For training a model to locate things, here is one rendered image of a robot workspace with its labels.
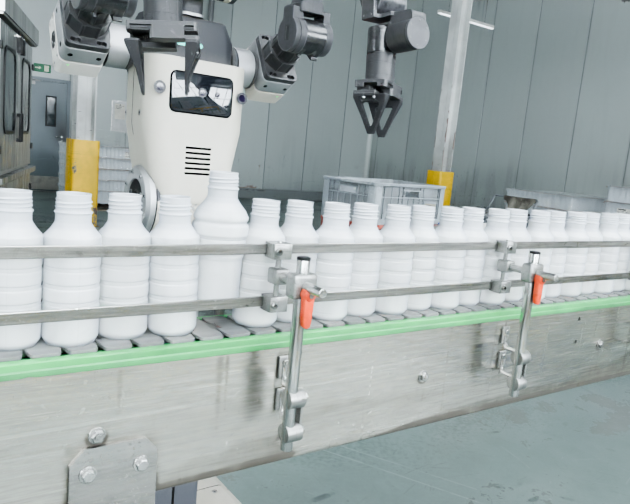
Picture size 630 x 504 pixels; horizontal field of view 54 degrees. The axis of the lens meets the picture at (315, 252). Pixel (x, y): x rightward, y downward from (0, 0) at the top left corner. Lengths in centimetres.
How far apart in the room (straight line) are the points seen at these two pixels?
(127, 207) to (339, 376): 37
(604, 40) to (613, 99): 108
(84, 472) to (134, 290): 20
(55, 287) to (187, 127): 73
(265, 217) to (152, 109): 62
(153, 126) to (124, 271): 67
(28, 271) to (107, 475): 24
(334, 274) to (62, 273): 36
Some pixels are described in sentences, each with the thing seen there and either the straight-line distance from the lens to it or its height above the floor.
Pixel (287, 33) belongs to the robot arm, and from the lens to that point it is 146.
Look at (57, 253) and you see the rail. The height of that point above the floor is 111.
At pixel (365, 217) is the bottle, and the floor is 115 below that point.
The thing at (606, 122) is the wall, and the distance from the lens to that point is 1238.
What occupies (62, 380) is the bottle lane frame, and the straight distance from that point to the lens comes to 71.
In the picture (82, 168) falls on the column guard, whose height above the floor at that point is 74.
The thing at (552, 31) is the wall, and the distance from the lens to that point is 1337.
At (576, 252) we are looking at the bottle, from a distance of 131.
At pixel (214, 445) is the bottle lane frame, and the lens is 82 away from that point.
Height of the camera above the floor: 123
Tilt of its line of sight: 9 degrees down
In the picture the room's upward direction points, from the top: 6 degrees clockwise
